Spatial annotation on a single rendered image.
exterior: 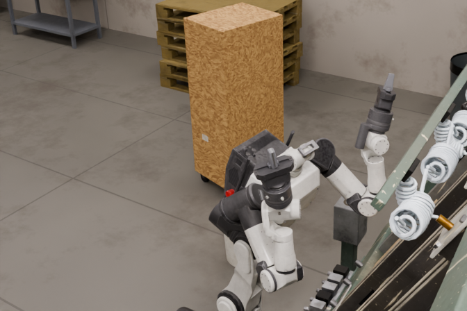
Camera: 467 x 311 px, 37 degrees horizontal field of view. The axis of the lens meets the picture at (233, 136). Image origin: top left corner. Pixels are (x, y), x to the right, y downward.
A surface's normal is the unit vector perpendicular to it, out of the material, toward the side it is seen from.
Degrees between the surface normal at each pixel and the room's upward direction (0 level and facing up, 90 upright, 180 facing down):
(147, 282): 0
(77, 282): 0
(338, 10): 90
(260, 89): 90
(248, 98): 90
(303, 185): 68
